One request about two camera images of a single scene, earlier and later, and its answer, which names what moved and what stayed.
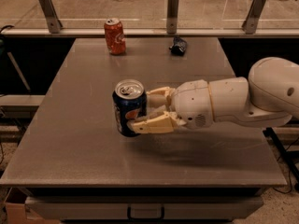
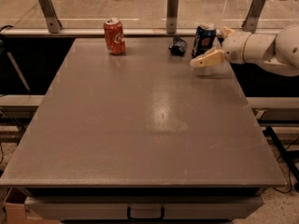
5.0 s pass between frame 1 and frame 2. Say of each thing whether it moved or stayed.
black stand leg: stayed
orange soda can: stayed
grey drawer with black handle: stayed
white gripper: moved
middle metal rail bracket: stayed
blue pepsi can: moved
